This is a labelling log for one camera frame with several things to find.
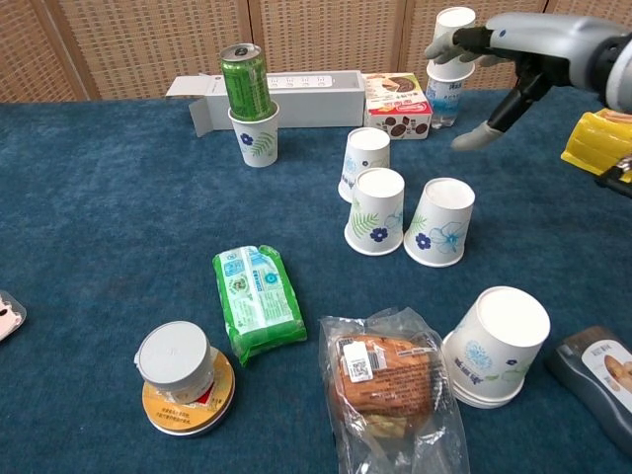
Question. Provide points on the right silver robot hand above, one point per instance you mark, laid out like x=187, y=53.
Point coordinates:
x=543, y=44

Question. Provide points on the yellow snack bag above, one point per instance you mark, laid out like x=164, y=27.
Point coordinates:
x=592, y=143

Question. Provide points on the green tissue pack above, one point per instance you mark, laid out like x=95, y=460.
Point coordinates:
x=257, y=301

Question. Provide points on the blue felt table cover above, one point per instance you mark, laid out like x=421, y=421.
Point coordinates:
x=123, y=207

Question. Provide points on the floral paper cup holding can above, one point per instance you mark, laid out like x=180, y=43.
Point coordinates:
x=257, y=140

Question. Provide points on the woven bamboo folding screen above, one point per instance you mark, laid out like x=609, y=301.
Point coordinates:
x=148, y=44

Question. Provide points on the red white cookie box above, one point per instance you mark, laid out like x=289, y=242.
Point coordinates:
x=395, y=106

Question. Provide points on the clear water bottle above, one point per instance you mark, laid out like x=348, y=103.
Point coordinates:
x=444, y=101

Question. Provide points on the grey round jar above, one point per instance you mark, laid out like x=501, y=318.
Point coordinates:
x=173, y=358

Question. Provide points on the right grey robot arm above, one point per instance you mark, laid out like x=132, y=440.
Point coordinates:
x=619, y=69

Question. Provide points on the paper cup capping bottle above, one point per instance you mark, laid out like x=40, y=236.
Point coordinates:
x=451, y=20

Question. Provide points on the bread in clear bag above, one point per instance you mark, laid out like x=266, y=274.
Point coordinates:
x=385, y=380

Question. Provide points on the gold round tin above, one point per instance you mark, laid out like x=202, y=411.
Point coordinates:
x=192, y=417

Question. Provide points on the stacked white paper cups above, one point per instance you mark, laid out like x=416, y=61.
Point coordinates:
x=498, y=345

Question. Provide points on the long grey cardboard box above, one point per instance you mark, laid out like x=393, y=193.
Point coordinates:
x=316, y=103

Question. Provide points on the clear white plastic package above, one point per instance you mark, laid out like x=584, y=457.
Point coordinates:
x=9, y=316

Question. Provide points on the dark sauce squeeze bottle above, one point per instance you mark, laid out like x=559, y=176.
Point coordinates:
x=597, y=380

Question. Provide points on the green drink can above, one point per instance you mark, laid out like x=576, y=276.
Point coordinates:
x=244, y=81

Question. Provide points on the floral white paper cup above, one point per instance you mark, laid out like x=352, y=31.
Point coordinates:
x=442, y=222
x=368, y=148
x=377, y=212

